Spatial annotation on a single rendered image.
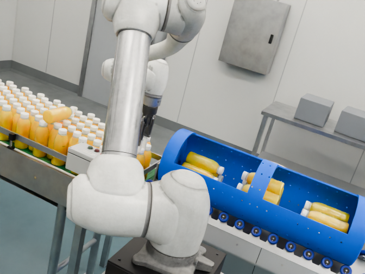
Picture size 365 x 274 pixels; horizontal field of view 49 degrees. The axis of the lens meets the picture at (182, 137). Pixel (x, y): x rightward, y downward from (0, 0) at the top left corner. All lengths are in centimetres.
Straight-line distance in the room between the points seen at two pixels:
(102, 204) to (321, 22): 412
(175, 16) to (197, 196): 55
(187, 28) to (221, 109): 395
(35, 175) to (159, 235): 110
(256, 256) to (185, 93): 380
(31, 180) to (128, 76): 110
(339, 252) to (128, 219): 93
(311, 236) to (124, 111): 93
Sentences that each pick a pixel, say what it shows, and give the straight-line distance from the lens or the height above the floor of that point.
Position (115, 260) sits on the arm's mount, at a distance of 120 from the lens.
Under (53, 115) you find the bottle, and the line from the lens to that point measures 201.
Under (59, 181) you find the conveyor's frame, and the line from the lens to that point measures 201.
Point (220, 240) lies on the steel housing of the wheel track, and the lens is 181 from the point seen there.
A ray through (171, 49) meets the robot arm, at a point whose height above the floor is 162.
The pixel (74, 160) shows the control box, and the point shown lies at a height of 105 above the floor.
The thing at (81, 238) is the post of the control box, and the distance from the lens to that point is 195.
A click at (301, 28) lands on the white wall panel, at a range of 492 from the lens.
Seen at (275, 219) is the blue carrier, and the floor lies 107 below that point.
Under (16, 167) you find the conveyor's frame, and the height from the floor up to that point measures 82.
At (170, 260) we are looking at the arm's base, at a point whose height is 113.
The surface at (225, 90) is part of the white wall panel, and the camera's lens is 516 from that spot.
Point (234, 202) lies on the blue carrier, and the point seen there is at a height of 107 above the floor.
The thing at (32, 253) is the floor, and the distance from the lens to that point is 294.
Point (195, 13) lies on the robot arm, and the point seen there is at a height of 177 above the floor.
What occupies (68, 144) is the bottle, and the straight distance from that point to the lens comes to 205.
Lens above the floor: 182
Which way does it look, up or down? 20 degrees down
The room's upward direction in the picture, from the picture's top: 15 degrees clockwise
